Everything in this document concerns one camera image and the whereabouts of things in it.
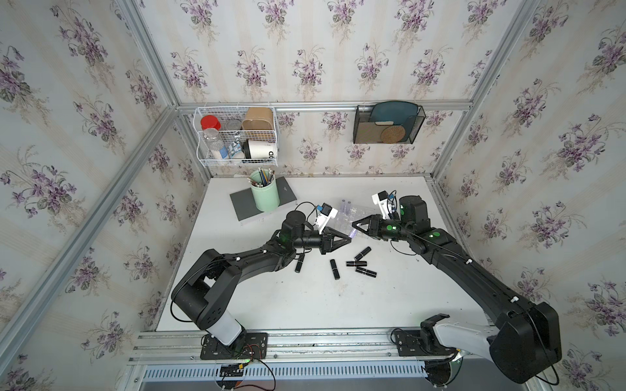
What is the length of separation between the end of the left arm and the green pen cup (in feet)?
1.03

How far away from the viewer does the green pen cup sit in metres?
0.92

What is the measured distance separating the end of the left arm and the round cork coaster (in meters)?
0.48
